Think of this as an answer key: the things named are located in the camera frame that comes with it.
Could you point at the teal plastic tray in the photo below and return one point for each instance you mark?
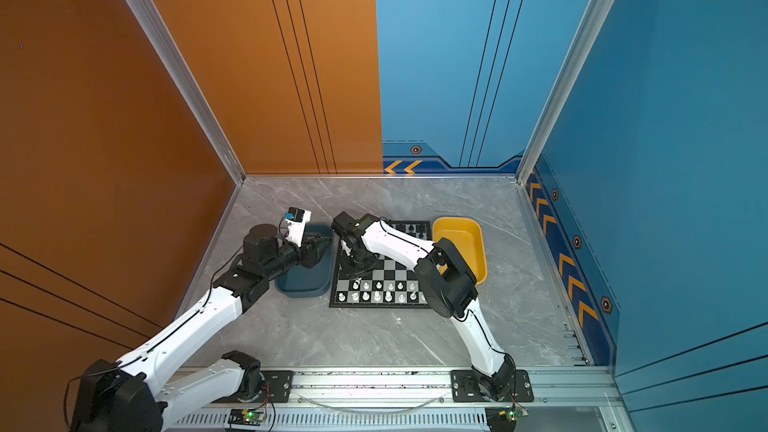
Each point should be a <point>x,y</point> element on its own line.
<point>302,282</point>

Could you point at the black and white chessboard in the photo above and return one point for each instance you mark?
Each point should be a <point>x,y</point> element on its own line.
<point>392,284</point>

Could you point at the green circuit board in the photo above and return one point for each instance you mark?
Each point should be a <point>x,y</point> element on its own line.
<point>509,414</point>
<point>246,417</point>

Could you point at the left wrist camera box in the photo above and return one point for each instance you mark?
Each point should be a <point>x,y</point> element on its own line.
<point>296,220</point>

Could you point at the left green circuit board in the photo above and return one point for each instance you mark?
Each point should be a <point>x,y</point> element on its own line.
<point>246,417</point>

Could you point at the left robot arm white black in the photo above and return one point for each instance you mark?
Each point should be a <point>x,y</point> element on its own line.
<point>137,391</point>

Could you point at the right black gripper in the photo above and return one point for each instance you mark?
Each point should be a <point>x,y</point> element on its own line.
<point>355,273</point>

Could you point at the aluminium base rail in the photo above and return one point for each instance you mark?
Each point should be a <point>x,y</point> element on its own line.
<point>412,386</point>

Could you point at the yellow plastic tray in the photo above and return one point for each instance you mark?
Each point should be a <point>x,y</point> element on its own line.
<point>466,234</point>

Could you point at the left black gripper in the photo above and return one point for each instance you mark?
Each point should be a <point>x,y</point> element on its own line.
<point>310,251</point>

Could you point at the right green circuit board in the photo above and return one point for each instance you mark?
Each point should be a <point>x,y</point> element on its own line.
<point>509,414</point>

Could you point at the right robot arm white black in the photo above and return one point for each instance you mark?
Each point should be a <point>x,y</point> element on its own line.
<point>445,279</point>

